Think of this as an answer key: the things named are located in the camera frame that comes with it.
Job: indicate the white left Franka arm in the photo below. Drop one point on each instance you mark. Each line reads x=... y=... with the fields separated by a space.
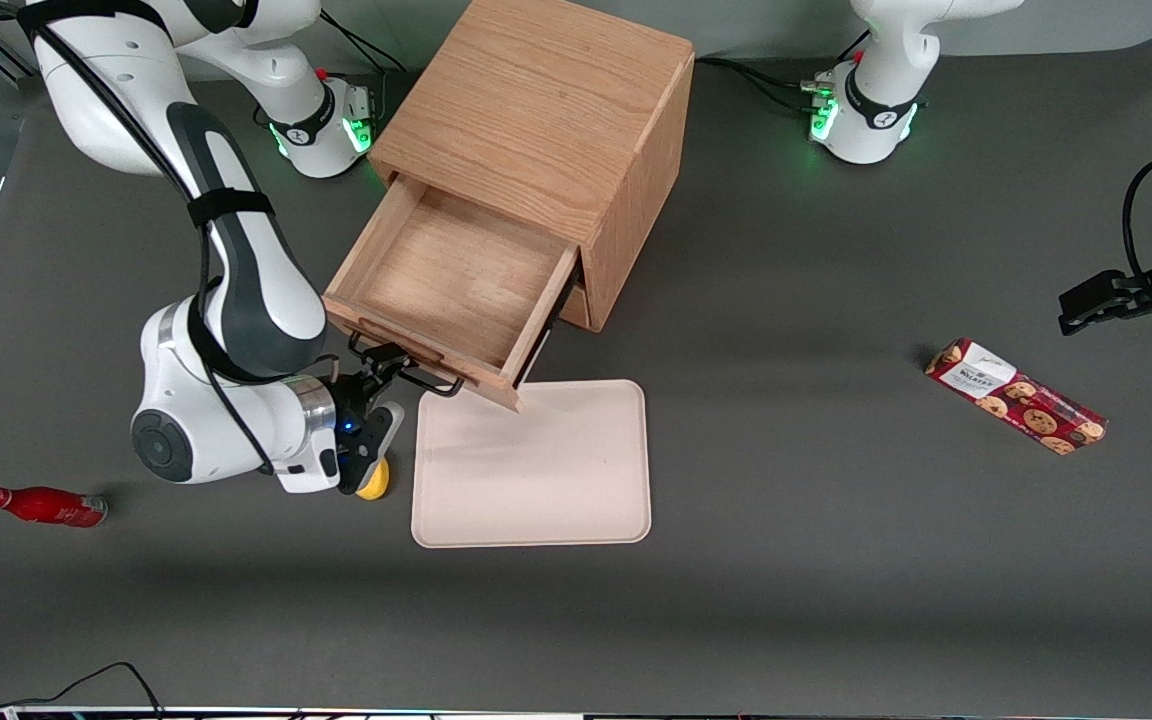
x=876 y=110

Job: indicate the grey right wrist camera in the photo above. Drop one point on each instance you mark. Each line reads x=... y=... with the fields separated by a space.
x=376 y=450

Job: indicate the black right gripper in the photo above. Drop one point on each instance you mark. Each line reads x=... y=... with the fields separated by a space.
x=349 y=397

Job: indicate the yellow lemon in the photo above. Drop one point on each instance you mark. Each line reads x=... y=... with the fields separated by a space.
x=376 y=488

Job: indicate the red bottle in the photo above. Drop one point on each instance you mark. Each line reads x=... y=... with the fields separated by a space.
x=46 y=506

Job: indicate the beige rectangular tray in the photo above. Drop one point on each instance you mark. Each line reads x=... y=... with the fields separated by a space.
x=546 y=470

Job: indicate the wooden drawer cabinet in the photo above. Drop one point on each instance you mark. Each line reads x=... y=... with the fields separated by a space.
x=546 y=110

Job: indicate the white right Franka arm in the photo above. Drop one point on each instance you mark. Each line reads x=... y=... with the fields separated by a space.
x=266 y=300

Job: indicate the red cookie box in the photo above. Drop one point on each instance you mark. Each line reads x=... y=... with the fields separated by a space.
x=1016 y=398

